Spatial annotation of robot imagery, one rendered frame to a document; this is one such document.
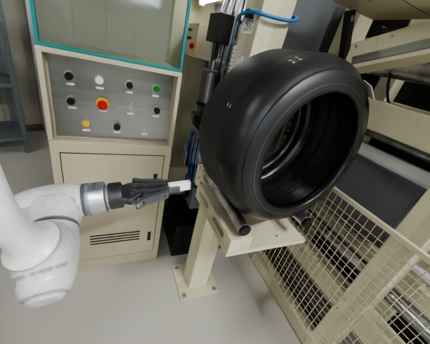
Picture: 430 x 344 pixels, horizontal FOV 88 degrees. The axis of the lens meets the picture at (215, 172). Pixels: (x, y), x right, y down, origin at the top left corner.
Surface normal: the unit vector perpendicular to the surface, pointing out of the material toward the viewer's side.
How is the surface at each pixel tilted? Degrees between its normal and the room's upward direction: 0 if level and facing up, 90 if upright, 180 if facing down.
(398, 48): 90
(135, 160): 90
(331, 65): 42
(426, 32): 90
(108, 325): 0
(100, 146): 90
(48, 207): 21
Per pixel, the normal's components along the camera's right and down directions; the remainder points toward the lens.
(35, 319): 0.22, -0.86
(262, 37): 0.36, 0.51
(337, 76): 0.45, 0.31
